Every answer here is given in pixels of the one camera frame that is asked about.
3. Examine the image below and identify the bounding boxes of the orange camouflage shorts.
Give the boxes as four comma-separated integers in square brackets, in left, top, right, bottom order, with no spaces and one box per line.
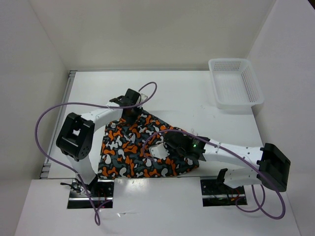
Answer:
[97,111,199,179]

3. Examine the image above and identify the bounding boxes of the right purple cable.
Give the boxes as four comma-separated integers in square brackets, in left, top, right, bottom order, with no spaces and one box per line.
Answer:
[142,130,286,219]

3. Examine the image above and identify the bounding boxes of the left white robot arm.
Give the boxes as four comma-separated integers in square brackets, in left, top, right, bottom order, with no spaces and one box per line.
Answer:
[56,89,148,197]

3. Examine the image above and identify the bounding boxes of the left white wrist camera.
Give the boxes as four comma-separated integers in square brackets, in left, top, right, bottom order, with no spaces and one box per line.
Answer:
[139,93,148,103]

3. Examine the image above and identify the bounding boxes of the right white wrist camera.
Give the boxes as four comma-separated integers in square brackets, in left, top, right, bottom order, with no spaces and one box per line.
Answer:
[149,143,169,160]

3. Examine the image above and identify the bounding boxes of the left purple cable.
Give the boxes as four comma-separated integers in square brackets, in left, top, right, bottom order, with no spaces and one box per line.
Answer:
[34,82,158,226]

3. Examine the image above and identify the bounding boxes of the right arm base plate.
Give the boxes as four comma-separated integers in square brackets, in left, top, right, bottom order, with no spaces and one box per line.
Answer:
[200,178,247,207]

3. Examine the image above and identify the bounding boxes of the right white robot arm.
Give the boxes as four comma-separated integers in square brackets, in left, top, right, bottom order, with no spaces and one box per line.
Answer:
[164,132,291,193]

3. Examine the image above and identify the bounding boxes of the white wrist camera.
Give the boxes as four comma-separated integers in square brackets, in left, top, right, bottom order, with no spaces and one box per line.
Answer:
[139,93,148,103]
[149,143,169,160]

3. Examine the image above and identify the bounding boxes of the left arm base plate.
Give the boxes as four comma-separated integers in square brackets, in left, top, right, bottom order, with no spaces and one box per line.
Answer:
[67,179,114,209]

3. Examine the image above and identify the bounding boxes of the white plastic basket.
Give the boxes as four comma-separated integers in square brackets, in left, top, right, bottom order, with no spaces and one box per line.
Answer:
[208,58,264,110]

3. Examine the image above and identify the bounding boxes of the purple cable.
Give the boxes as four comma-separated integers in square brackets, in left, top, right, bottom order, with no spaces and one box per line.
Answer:
[34,82,158,226]
[142,130,286,219]

